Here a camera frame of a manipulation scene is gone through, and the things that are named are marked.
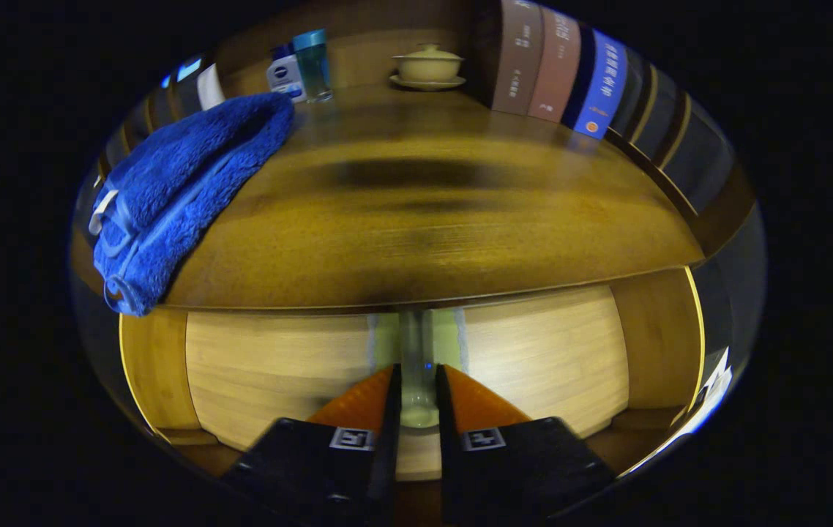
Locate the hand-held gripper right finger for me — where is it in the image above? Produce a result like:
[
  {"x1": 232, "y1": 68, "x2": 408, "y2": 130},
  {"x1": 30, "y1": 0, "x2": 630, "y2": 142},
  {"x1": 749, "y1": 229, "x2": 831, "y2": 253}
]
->
[{"x1": 435, "y1": 364, "x2": 616, "y2": 527}]

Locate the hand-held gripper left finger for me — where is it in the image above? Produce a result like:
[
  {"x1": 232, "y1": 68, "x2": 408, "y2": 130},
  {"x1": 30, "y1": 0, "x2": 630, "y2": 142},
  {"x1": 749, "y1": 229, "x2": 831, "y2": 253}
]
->
[{"x1": 220, "y1": 364, "x2": 403, "y2": 527}]

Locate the wooden drawer with black knob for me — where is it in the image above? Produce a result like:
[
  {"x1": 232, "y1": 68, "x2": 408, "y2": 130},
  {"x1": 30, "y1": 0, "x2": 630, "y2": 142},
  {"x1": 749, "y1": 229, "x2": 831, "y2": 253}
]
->
[{"x1": 116, "y1": 265, "x2": 710, "y2": 484}]

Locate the yellow-green sponge with white base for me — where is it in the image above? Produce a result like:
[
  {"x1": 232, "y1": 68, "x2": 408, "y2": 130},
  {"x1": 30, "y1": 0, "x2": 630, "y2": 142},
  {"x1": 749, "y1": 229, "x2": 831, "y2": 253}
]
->
[{"x1": 365, "y1": 307, "x2": 470, "y2": 430}]

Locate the wooden countertop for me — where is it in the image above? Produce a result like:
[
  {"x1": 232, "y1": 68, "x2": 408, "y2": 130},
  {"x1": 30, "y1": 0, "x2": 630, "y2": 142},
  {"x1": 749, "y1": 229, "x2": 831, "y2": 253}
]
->
[{"x1": 69, "y1": 81, "x2": 706, "y2": 312}]

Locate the wooden cabinet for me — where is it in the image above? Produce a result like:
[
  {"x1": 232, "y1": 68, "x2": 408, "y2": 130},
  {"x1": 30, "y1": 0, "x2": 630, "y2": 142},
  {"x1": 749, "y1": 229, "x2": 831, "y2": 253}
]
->
[{"x1": 69, "y1": 0, "x2": 758, "y2": 315}]

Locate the blue folded towel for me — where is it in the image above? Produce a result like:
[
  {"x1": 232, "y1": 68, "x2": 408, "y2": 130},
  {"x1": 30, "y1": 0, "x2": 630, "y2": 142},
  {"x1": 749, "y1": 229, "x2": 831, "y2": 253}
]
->
[{"x1": 89, "y1": 91, "x2": 296, "y2": 318}]

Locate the blue book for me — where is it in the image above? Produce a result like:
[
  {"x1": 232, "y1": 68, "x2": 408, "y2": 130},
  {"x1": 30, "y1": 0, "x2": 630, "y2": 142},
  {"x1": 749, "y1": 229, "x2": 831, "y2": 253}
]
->
[{"x1": 563, "y1": 28, "x2": 630, "y2": 140}]

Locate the white bottle with blue cap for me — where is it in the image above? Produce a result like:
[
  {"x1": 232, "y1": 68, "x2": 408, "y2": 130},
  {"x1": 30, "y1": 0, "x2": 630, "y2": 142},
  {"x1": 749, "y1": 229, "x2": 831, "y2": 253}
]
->
[{"x1": 266, "y1": 44, "x2": 307, "y2": 103}]

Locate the white card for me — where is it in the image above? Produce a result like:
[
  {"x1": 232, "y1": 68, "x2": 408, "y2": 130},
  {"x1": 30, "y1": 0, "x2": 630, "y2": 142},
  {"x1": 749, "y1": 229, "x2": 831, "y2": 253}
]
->
[{"x1": 197, "y1": 63, "x2": 227, "y2": 111}]

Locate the reddish brown book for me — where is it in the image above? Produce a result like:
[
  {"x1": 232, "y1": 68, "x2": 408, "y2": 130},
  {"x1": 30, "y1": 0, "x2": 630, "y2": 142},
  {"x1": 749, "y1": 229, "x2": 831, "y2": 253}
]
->
[{"x1": 528, "y1": 6, "x2": 583, "y2": 124}]

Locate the teal bottle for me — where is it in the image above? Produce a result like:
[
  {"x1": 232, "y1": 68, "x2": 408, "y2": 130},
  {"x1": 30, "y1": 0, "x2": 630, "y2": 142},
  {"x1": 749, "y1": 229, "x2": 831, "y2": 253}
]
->
[{"x1": 292, "y1": 29, "x2": 333, "y2": 103}]

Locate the dark brown book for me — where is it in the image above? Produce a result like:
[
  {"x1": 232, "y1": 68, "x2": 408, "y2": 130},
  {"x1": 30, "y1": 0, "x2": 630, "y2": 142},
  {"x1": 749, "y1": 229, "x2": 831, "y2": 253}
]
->
[{"x1": 491, "y1": 0, "x2": 545, "y2": 116}]

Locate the beige lidded teacup with saucer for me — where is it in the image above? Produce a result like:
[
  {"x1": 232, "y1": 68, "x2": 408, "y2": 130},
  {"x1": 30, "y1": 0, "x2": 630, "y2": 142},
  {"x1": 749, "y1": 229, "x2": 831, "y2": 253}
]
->
[{"x1": 389, "y1": 42, "x2": 467, "y2": 92}]

